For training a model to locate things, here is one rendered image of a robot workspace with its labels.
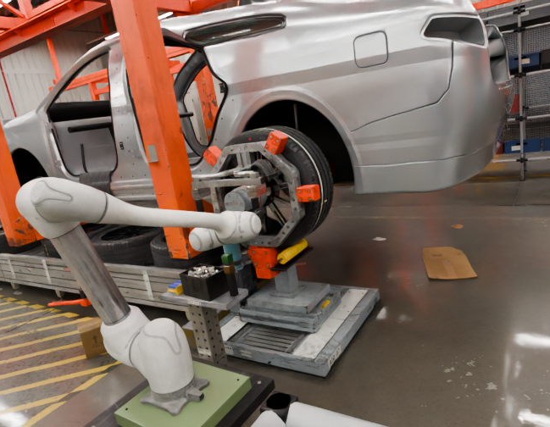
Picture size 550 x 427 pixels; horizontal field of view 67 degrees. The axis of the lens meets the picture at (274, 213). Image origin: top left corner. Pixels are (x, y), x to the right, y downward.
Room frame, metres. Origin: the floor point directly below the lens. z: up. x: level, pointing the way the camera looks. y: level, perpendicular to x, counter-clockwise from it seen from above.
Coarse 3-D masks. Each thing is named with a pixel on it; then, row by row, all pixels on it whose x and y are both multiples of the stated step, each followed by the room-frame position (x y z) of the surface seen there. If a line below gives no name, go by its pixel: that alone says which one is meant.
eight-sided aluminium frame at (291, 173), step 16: (240, 144) 2.16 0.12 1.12; (256, 144) 2.05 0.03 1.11; (224, 160) 2.18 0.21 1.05; (272, 160) 2.01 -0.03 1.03; (288, 176) 1.96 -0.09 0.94; (224, 208) 2.27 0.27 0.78; (304, 208) 2.00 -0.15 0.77; (288, 224) 1.99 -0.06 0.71; (256, 240) 2.11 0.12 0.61; (272, 240) 2.05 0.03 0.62
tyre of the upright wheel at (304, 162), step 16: (272, 128) 2.22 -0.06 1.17; (288, 128) 2.26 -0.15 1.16; (288, 144) 2.06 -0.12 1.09; (304, 144) 2.13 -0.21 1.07; (288, 160) 2.06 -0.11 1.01; (304, 160) 2.03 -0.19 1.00; (320, 160) 2.13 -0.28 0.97; (304, 176) 2.01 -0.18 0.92; (320, 176) 2.06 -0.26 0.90; (320, 192) 2.04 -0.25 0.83; (320, 208) 2.06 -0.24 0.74; (304, 224) 2.04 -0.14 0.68; (320, 224) 2.20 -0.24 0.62; (288, 240) 2.10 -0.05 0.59
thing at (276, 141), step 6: (270, 132) 2.00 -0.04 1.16; (276, 132) 2.03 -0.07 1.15; (270, 138) 2.00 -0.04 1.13; (276, 138) 1.99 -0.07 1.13; (282, 138) 1.99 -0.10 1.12; (270, 144) 2.01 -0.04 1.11; (276, 144) 1.99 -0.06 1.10; (282, 144) 2.01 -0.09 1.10; (270, 150) 2.01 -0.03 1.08; (276, 150) 1.99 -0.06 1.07; (282, 150) 2.05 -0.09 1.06
